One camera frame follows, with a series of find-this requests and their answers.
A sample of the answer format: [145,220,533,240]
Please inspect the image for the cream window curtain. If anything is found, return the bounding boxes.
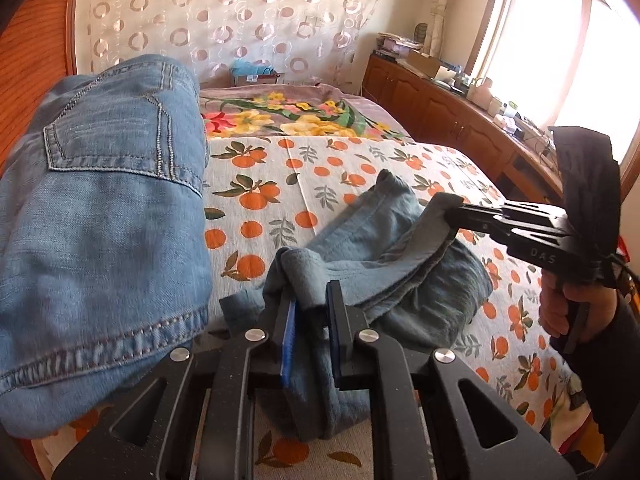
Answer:
[425,0,469,59]

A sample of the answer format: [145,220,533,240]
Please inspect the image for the person's right hand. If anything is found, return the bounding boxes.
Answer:
[538,271,622,352]

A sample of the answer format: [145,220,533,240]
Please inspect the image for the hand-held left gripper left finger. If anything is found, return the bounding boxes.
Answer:
[50,299,301,480]

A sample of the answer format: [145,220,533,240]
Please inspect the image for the person's right forearm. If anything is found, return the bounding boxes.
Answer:
[550,292,640,457]

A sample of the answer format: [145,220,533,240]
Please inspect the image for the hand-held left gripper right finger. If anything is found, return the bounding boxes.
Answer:
[325,280,578,480]

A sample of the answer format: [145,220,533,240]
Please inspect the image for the floral blanket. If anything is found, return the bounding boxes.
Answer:
[199,83,414,142]

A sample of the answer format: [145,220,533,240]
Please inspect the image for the circle pattern sheer curtain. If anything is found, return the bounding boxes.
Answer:
[75,0,387,92]

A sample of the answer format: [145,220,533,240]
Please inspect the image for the reddish wooden panel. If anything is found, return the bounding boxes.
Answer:
[0,0,92,172]

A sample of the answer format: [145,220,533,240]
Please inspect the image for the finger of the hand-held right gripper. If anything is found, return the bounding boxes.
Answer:
[456,202,507,217]
[443,209,507,248]

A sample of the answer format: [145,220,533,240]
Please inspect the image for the blue denim jeans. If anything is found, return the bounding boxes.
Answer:
[0,54,214,439]

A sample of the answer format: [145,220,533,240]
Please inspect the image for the grey-blue pants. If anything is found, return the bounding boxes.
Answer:
[220,169,497,444]

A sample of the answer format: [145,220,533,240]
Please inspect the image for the wooden cabinet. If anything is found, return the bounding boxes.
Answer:
[361,54,567,202]

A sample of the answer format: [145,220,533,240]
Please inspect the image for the black cable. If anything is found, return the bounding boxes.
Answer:
[600,252,640,288]

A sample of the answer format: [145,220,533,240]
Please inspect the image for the gift bag with blue tissue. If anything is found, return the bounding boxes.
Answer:
[230,57,282,87]

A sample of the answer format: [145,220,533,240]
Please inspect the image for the wooden framed window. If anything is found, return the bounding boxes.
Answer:
[465,0,640,172]

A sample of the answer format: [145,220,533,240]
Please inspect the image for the stack of papers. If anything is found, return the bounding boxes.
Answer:
[375,31,424,57]

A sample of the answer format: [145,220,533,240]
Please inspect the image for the orange fruit print bed sheet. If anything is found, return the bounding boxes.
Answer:
[30,135,597,480]

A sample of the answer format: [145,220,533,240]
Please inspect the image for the cardboard box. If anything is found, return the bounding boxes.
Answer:
[404,52,444,79]

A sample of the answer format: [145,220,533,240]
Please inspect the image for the white jars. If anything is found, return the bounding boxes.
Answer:
[467,77,507,112]

